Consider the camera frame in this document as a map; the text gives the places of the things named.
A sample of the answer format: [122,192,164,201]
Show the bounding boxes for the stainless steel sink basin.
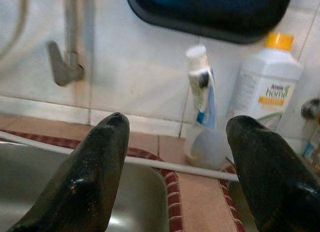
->
[0,139,169,232]

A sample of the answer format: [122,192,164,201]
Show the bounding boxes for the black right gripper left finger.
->
[7,112,130,232]

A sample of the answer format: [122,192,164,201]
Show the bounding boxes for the white blue tube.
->
[185,43,218,130]

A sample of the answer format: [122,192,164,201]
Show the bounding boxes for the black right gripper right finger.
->
[226,114,320,232]

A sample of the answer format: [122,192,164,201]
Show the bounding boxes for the white bottle yellow cap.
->
[225,31,305,134]

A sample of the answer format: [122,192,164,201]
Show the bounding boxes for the clear plastic cup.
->
[184,126,233,171]

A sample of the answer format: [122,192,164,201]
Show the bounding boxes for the grey steel faucet spout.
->
[46,0,85,88]

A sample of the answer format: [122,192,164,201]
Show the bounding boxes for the stainless sink basin with dishes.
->
[226,179,260,232]

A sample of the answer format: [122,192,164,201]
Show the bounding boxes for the thin translucent hose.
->
[0,0,28,62]

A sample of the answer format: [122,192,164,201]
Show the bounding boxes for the thin white pipe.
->
[0,130,239,182]

